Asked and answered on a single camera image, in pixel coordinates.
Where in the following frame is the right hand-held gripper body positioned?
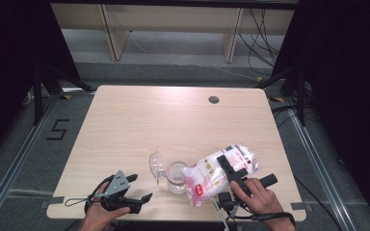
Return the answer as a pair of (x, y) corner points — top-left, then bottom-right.
(211, 168), (279, 226)

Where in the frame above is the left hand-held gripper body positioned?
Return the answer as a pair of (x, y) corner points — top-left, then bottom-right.
(99, 169), (143, 215)

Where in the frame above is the white bag with red print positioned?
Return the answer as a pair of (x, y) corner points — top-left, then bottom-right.
(182, 142), (260, 207)

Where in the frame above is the clear jar with beige lid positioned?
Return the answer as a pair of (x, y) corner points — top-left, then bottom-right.
(148, 150), (191, 195)

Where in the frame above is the person's right hand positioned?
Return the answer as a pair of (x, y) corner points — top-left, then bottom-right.
(230, 177), (291, 223)

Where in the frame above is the person's left hand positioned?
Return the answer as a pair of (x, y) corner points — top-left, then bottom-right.
(79, 182), (131, 231)

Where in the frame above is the grey tape strip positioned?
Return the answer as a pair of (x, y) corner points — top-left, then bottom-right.
(40, 195), (66, 210)
(290, 201), (308, 212)

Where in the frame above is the black metal stand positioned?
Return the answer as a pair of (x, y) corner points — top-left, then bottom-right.
(31, 63), (94, 127)
(257, 65), (306, 127)

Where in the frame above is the black curtain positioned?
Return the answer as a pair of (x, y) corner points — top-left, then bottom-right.
(0, 0), (80, 163)
(271, 0), (370, 229)

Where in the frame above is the wooden shelf unit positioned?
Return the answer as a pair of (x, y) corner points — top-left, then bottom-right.
(50, 2), (296, 64)

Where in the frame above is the grey lanyard loop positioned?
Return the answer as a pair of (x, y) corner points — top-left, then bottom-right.
(64, 196), (93, 208)

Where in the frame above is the black wrist strap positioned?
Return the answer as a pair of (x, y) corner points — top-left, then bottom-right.
(234, 211), (297, 226)

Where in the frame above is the metal floor rail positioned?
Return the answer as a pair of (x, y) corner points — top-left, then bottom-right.
(0, 92), (61, 227)
(285, 105), (353, 231)

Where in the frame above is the bundle of black cables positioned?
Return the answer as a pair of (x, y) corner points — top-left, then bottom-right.
(237, 9), (287, 76)

